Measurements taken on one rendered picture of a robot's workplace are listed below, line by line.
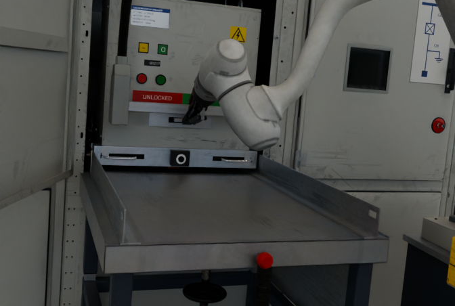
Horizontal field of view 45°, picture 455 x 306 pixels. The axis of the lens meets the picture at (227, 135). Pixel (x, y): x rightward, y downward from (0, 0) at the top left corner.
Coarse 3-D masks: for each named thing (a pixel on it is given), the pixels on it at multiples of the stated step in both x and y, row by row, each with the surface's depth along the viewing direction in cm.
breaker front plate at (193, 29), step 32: (160, 0) 171; (160, 32) 173; (192, 32) 176; (224, 32) 179; (256, 32) 183; (128, 64) 171; (160, 64) 174; (192, 64) 177; (128, 128) 174; (160, 128) 177; (192, 128) 180; (224, 128) 184
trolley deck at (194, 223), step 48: (96, 192) 143; (144, 192) 148; (192, 192) 152; (240, 192) 157; (96, 240) 116; (144, 240) 107; (192, 240) 110; (240, 240) 112; (288, 240) 115; (336, 240) 118; (384, 240) 122
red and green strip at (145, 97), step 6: (138, 90) 173; (138, 96) 173; (144, 96) 174; (150, 96) 174; (156, 96) 175; (162, 96) 176; (168, 96) 176; (174, 96) 177; (180, 96) 177; (186, 96) 178; (156, 102) 175; (162, 102) 176; (168, 102) 176; (174, 102) 177; (180, 102) 178; (186, 102) 178; (216, 102) 182
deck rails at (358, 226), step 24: (96, 168) 153; (264, 168) 183; (288, 168) 165; (288, 192) 161; (312, 192) 150; (336, 192) 139; (120, 216) 108; (336, 216) 137; (360, 216) 128; (120, 240) 105
